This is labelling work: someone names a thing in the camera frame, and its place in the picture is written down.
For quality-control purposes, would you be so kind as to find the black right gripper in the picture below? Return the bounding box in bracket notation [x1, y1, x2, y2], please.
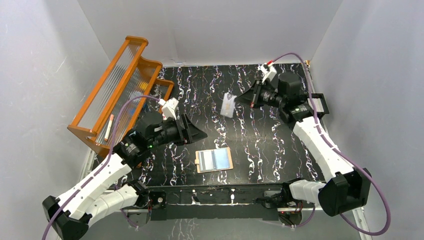
[234, 79, 285, 109]

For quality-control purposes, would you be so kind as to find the beige leather card holder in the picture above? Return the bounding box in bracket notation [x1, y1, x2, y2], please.
[194, 147, 234, 174]

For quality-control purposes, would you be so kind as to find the silver card with black stripe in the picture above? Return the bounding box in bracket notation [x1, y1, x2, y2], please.
[198, 150, 216, 172]

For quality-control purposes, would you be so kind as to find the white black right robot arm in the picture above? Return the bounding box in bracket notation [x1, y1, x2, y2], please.
[234, 73, 371, 217]

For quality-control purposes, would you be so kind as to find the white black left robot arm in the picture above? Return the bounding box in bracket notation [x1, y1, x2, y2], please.
[42, 112, 208, 240]

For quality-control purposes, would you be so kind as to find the black card storage box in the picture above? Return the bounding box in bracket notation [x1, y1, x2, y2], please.
[308, 93, 330, 119]

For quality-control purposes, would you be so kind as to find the blue grey eraser block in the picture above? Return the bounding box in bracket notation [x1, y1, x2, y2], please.
[128, 102, 149, 117]

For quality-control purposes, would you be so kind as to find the yellow item on shelf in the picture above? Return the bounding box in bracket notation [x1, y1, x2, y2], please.
[139, 82, 148, 91]

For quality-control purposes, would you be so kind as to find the orange wooden shelf rack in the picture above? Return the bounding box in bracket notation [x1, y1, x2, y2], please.
[67, 36, 174, 157]

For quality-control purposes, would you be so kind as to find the white marker pen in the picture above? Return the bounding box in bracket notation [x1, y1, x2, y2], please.
[103, 114, 114, 142]

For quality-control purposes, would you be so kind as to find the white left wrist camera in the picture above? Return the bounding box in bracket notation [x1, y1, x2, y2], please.
[158, 97, 179, 120]

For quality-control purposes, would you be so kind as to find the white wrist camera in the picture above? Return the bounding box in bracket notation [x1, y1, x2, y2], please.
[158, 97, 179, 120]
[259, 61, 277, 85]

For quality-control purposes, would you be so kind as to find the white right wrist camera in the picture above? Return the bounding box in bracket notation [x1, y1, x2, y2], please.
[259, 61, 277, 85]

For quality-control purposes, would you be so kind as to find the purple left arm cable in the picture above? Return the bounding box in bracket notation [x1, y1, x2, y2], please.
[41, 95, 167, 240]

